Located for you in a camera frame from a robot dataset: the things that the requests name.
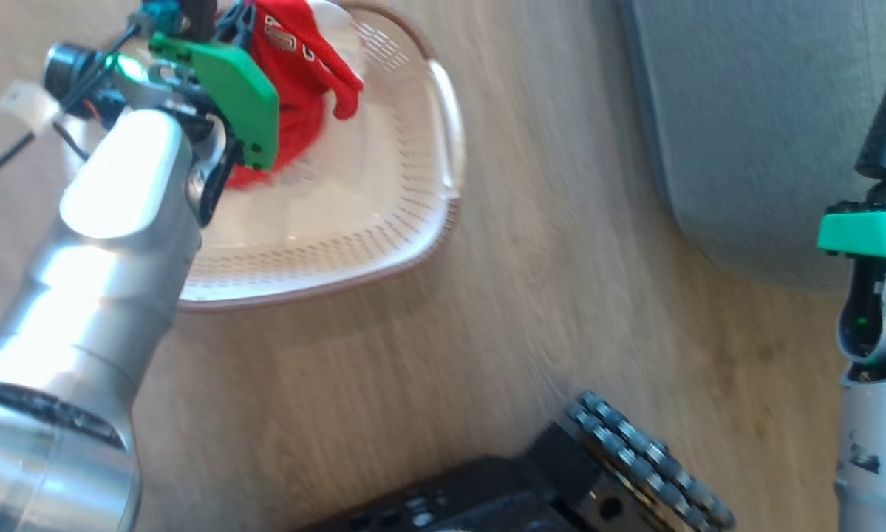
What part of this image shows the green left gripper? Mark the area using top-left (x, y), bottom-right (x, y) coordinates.
top-left (149, 0), bottom-right (281, 171)

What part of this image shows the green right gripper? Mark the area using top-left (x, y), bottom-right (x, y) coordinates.
top-left (817, 22), bottom-right (886, 262)

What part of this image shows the red and white garment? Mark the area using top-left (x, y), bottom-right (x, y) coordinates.
top-left (225, 0), bottom-right (366, 191)

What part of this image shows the grey fabric sofa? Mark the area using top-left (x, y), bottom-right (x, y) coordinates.
top-left (620, 0), bottom-right (886, 293)

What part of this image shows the white tape label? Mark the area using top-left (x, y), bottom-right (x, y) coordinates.
top-left (0, 80), bottom-right (64, 137)

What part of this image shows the white plastic laundry basket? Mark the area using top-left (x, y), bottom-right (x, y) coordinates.
top-left (66, 0), bottom-right (466, 313)

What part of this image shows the teal cable connector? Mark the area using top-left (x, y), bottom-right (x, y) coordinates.
top-left (137, 0), bottom-right (186, 35)

